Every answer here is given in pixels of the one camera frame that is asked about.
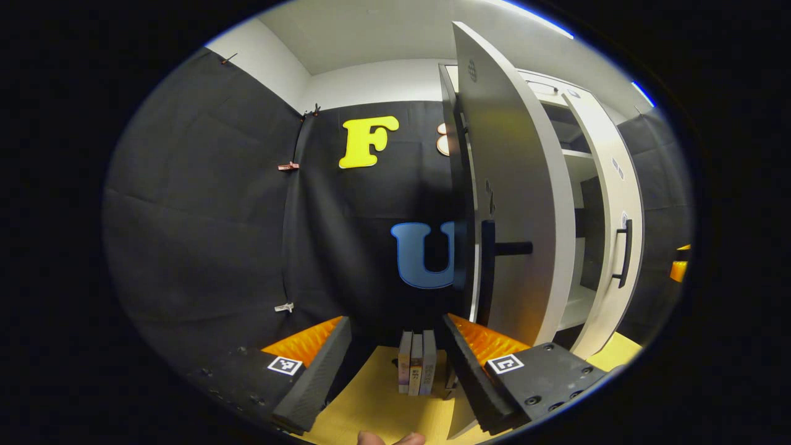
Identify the white cabinet door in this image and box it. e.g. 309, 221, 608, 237
559, 87, 645, 360
453, 22, 577, 439

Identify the upright book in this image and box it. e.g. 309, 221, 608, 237
420, 329, 437, 396
409, 334, 425, 396
398, 331, 413, 395

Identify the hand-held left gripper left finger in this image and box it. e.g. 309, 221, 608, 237
185, 316, 353, 434

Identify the white and grey cabinet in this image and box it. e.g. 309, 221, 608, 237
438, 62, 646, 362

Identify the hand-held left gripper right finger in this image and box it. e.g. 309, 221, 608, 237
441, 313, 611, 436

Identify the black door handle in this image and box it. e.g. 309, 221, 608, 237
612, 218, 633, 289
480, 218, 535, 326

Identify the white cabinet drawer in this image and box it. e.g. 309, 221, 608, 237
518, 69, 594, 109

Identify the black backdrop cloth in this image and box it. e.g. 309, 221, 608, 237
102, 46, 470, 371
618, 108, 693, 337

